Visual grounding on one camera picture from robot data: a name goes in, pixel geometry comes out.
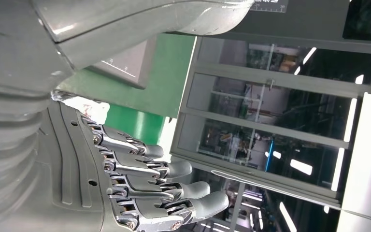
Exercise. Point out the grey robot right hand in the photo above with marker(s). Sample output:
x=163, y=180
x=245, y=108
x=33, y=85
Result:
x=19, y=48

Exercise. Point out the green conveyor belt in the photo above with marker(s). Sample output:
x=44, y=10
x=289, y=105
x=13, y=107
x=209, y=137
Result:
x=134, y=125

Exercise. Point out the black yellow ruler label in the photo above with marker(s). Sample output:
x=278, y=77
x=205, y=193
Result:
x=268, y=5

